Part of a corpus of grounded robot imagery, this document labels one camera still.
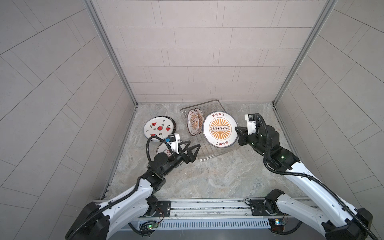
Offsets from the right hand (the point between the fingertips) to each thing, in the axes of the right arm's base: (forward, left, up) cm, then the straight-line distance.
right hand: (234, 128), depth 71 cm
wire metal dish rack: (+2, +13, -25) cm, 28 cm away
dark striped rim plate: (+19, +33, -21) cm, 43 cm away
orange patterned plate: (+2, +7, -3) cm, 8 cm away
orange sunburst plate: (+17, +15, -13) cm, 27 cm away
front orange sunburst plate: (+18, +20, -16) cm, 32 cm away
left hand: (-5, +18, -4) cm, 19 cm away
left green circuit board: (-34, +40, -22) cm, 57 cm away
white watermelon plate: (+20, +43, -21) cm, 52 cm away
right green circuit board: (-36, -18, -27) cm, 48 cm away
